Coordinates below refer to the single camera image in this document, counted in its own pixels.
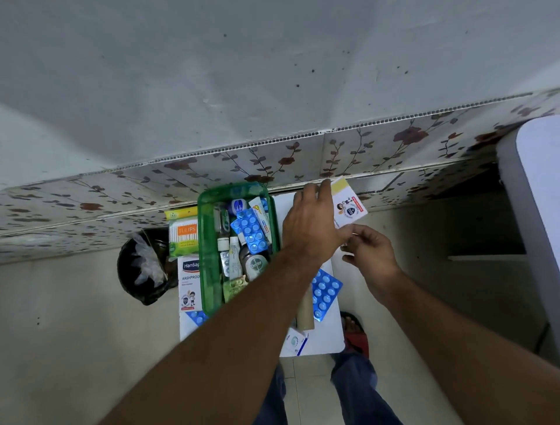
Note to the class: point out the dark antiseptic bottle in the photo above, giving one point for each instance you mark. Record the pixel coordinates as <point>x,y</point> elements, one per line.
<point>255,265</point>

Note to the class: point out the red sandal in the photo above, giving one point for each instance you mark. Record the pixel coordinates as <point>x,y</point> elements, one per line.
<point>356,339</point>

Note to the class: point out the beige bandage roll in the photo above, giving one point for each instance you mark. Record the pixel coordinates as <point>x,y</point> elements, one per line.
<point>305,313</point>

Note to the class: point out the person's left hand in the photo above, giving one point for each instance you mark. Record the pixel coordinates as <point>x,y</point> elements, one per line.
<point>308,230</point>

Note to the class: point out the clear spray bottle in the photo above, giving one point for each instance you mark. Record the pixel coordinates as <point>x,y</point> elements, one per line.
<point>221,221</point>

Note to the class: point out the small white blue packet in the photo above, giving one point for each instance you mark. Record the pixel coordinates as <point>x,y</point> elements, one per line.
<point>294,342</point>

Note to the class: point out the green plastic basket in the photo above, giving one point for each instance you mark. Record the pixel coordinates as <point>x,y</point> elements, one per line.
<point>209,262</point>

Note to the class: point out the green sachet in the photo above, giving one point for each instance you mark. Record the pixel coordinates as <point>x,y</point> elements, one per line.
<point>235,288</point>

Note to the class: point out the person's left thumb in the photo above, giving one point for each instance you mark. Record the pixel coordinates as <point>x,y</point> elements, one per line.
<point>342,236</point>

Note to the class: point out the person's left leg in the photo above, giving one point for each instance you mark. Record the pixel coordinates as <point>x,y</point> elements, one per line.
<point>271,407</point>

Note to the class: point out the person's right forearm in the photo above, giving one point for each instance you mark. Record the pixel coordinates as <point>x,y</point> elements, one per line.
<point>463,350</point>

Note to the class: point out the cotton swab packet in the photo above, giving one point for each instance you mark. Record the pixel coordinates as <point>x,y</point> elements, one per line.
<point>183,238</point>

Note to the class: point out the blue white round jar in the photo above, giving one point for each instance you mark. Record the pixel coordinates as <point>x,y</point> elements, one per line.
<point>237,206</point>

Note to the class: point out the person's left forearm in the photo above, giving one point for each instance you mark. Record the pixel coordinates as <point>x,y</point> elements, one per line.
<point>218,346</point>

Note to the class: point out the white cabinet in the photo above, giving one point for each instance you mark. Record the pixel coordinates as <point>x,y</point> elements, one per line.
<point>531,210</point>

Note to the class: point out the black bin with plastic bag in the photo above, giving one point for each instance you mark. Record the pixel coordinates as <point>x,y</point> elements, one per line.
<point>142,267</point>

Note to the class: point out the person's right hand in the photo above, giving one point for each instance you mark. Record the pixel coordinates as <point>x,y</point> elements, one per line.
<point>376,262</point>

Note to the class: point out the yellow green slim box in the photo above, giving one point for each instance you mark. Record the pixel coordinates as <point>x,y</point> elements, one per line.
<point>181,213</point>

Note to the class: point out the blue tablet blister pack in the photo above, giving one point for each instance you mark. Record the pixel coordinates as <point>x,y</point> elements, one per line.
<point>197,317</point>
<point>325,293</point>
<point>251,232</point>

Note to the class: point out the person's leg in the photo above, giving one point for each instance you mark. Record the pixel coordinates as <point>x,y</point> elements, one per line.
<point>271,407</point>
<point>358,389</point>

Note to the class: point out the slim white bottle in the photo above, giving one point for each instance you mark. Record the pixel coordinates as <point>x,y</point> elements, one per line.
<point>235,258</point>

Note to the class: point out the person's left middle finger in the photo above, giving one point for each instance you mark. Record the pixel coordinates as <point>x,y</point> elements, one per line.
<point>310,197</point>

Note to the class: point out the white blue bandage box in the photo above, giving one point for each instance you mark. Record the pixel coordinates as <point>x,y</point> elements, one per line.
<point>190,284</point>

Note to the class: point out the white ointment tube box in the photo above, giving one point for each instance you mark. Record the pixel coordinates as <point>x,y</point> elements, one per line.
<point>261,219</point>

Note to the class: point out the person's right leg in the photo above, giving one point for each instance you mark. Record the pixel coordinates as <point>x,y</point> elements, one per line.
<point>358,389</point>

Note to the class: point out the person's right fingers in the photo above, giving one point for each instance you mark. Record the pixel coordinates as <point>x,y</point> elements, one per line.
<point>356,245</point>

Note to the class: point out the white yellow-edged plaster box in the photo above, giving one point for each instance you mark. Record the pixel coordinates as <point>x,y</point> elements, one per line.
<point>350,208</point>

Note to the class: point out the silver tablet strip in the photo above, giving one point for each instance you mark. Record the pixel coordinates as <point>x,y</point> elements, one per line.
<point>225,264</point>

